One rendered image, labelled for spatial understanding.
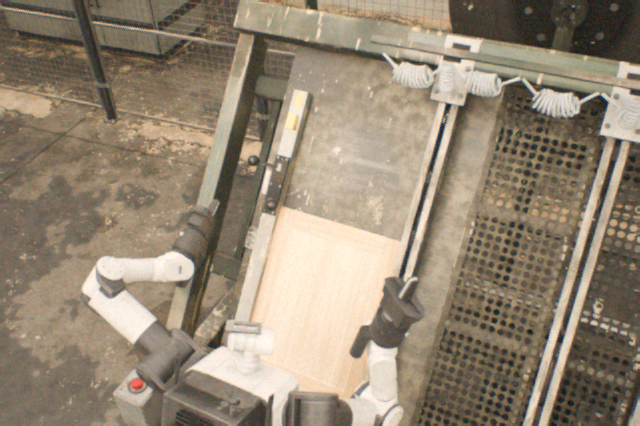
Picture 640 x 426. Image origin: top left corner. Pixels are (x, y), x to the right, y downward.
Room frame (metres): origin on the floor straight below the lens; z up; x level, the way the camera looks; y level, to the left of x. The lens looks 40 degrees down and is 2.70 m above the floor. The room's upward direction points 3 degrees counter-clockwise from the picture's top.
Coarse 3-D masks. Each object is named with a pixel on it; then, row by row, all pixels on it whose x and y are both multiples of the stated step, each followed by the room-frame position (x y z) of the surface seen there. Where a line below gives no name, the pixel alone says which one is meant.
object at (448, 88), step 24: (432, 96) 1.67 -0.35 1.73; (456, 96) 1.65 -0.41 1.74; (456, 120) 1.66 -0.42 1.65; (432, 144) 1.61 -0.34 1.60; (432, 168) 1.59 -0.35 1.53; (432, 192) 1.52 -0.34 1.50; (408, 216) 1.49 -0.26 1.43; (432, 216) 1.51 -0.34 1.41; (408, 240) 1.45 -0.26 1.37; (408, 264) 1.40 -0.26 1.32
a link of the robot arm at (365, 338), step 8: (360, 328) 1.03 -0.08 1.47; (368, 328) 1.03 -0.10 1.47; (360, 336) 1.02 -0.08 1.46; (368, 336) 1.01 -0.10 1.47; (376, 336) 1.00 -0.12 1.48; (352, 344) 1.03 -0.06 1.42; (360, 344) 1.01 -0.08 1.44; (368, 344) 1.03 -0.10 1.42; (376, 344) 1.00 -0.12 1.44; (384, 344) 0.99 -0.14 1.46; (392, 344) 0.99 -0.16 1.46; (352, 352) 1.02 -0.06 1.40; (360, 352) 1.02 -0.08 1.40; (368, 352) 1.01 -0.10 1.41; (392, 352) 1.00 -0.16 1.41
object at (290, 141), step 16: (304, 96) 1.89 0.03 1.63; (304, 112) 1.87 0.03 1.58; (288, 128) 1.85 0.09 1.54; (288, 144) 1.80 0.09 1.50; (288, 176) 1.75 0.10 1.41; (272, 224) 1.64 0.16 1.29; (256, 240) 1.63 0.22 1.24; (256, 256) 1.59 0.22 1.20; (256, 272) 1.56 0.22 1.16; (256, 288) 1.52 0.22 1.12; (240, 304) 1.50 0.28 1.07; (240, 320) 1.47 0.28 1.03
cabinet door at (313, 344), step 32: (288, 224) 1.64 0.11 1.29; (320, 224) 1.61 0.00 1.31; (288, 256) 1.58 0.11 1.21; (320, 256) 1.54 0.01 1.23; (352, 256) 1.51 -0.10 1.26; (384, 256) 1.47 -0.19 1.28; (288, 288) 1.51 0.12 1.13; (320, 288) 1.47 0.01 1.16; (352, 288) 1.44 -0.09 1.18; (256, 320) 1.47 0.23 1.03; (288, 320) 1.44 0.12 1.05; (320, 320) 1.40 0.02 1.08; (352, 320) 1.37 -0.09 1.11; (288, 352) 1.37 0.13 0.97; (320, 352) 1.34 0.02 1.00; (320, 384) 1.27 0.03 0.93; (352, 384) 1.24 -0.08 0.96
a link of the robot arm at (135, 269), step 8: (128, 264) 1.33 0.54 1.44; (136, 264) 1.35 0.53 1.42; (144, 264) 1.36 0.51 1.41; (128, 272) 1.32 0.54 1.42; (136, 272) 1.33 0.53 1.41; (144, 272) 1.35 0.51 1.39; (152, 272) 1.36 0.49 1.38; (88, 280) 1.26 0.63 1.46; (96, 280) 1.24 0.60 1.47; (128, 280) 1.31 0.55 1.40; (136, 280) 1.33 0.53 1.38; (144, 280) 1.35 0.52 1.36; (88, 288) 1.24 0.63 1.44; (96, 288) 1.23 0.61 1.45
